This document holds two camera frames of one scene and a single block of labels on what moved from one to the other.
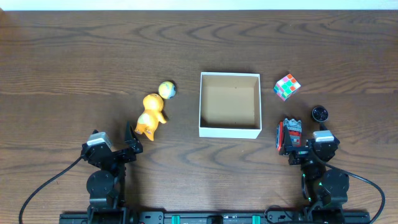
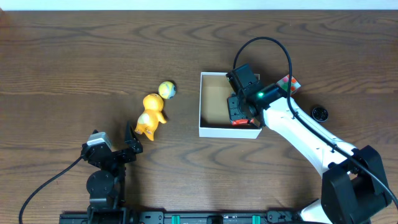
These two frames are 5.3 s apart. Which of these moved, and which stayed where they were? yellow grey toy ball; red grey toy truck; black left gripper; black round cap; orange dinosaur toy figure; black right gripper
Moved: red grey toy truck; black right gripper
Stayed: black left gripper; orange dinosaur toy figure; yellow grey toy ball; black round cap
